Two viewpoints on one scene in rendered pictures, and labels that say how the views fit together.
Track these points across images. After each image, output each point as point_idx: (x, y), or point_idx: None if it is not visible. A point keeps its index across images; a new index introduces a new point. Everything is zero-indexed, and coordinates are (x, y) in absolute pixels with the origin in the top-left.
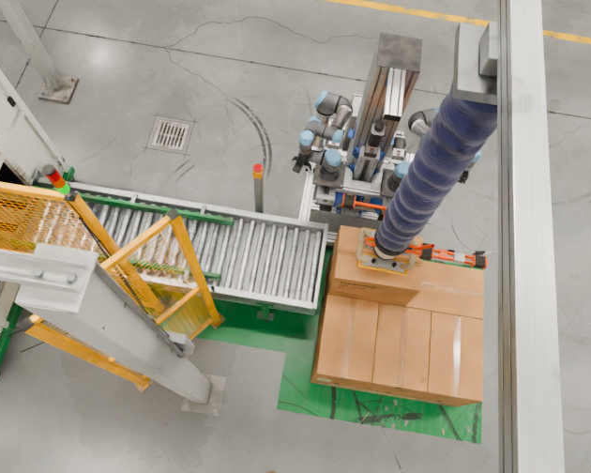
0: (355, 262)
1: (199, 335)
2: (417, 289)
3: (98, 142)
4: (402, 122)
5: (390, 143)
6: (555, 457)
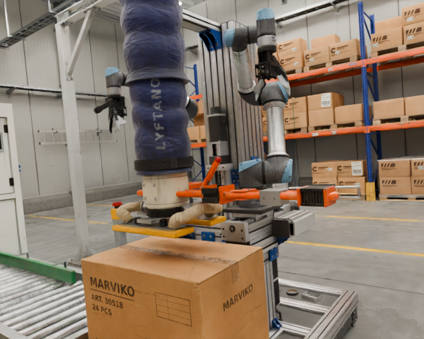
0: (128, 253)
1: None
2: (194, 280)
3: None
4: (372, 308)
5: (241, 148)
6: None
